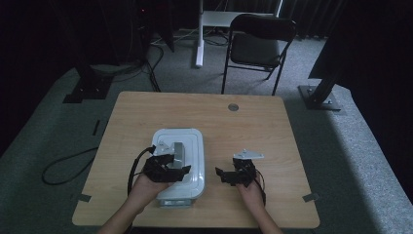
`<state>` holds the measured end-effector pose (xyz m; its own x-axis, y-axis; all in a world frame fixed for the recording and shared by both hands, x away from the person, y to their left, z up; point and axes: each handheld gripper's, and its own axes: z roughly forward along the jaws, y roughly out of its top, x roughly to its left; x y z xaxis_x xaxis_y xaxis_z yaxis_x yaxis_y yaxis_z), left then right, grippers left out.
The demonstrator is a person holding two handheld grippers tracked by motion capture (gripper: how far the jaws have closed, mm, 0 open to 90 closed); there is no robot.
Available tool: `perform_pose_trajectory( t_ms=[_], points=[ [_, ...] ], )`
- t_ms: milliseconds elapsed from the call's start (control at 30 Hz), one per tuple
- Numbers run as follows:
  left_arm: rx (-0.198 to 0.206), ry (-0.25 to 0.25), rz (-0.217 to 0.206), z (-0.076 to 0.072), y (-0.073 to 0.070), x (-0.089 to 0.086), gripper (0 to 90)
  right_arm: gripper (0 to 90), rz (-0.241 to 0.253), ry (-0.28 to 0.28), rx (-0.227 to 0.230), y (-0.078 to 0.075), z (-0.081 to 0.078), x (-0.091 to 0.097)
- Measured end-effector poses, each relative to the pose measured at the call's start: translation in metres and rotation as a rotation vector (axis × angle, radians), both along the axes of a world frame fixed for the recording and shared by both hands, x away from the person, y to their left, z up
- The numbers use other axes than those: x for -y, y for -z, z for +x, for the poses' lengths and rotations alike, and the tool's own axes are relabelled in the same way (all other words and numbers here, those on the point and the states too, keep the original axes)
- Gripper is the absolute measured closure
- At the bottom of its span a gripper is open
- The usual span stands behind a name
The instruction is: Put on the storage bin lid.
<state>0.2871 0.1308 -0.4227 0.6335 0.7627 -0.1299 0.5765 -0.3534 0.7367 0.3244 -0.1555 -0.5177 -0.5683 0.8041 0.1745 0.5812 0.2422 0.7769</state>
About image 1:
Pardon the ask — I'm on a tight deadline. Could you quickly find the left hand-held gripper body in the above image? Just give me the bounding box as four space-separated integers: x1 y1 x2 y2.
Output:
142 141 177 183

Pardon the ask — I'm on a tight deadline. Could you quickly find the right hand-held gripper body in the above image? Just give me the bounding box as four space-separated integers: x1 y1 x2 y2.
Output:
232 148 265 188

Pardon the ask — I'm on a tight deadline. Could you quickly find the white storage box lid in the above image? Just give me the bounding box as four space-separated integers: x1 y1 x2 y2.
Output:
151 128 207 200

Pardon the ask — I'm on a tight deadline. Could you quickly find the person's left hand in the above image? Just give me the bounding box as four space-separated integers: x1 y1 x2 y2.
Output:
130 174 171 211

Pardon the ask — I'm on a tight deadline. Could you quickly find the person's right hand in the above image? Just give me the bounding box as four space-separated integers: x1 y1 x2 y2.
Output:
236 181 267 213

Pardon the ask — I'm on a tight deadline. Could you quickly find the black metal stand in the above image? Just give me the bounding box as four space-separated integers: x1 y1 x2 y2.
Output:
62 62 115 104
297 48 343 112

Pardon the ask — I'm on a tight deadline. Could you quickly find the black folding chair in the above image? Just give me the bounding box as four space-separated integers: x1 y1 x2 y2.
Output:
221 13 297 97

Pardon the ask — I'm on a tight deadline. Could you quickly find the dark curtain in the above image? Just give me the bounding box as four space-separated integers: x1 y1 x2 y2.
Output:
281 0 346 41

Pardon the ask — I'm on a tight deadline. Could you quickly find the right hand-held gripper cable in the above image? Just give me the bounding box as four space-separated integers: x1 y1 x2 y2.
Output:
252 168 268 208

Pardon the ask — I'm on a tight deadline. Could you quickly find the black floor cable bundle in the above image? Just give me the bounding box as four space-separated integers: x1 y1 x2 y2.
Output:
91 42 166 94

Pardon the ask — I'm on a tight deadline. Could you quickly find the black floor cable loop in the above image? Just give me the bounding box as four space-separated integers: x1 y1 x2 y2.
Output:
41 146 99 186

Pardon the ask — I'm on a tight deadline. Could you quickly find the white desk frame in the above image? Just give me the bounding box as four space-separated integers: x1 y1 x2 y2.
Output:
194 0 283 68

